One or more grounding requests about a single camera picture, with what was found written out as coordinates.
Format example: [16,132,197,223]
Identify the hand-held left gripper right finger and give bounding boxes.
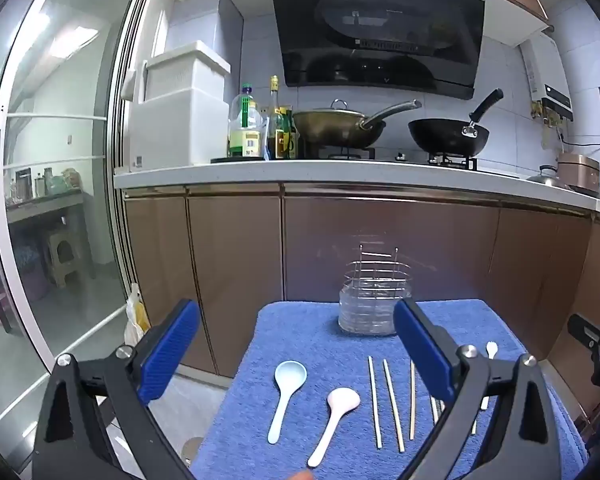
[393,297,588,480]

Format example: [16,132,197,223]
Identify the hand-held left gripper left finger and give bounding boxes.
[32,298,201,480]

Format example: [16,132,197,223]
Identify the clear utensil holder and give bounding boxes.
[338,244,413,337]

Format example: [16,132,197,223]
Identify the small white spoon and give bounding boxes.
[481,341,499,411]

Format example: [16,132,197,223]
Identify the light blue spoon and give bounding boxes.
[267,361,308,445]

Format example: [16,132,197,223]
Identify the plastic bag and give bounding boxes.
[124,284,151,346]

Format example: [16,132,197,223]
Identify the blue towel mat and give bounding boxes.
[190,300,588,480]

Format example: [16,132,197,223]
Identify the brown base cabinets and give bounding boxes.
[122,185,600,411]

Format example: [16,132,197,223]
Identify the brown rice cooker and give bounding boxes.
[557,152,600,196]

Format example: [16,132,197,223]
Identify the metal pot lid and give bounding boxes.
[526,164,571,188]

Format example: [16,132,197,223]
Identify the beige plastic stool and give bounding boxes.
[42,232,83,288]

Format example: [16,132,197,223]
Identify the yellow gas valves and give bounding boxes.
[530,102,566,148]

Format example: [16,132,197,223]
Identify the gas stove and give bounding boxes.
[300,145,478,171]

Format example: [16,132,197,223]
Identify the side table with jars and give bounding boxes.
[0,165,96,281]

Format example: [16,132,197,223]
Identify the black frying pan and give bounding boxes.
[407,88,504,157]

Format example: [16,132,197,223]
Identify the large white box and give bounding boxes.
[130,87,230,170]

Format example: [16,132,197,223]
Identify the small yellow-capped oil bottle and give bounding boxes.
[242,101,266,159]

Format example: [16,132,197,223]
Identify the white water heater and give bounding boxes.
[522,37,576,121]

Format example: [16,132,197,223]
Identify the metal wok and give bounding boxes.
[292,99,423,150]

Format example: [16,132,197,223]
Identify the tall dark sauce bottle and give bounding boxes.
[267,76,287,160]

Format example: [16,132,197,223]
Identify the short dark sauce bottle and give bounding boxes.
[282,106,299,159]

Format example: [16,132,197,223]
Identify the white lidded box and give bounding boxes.
[145,40,231,102]

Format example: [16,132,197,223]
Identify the black range hood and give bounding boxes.
[267,0,486,101]

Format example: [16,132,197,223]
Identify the large green-handled oil bottle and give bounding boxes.
[228,83,261,159]

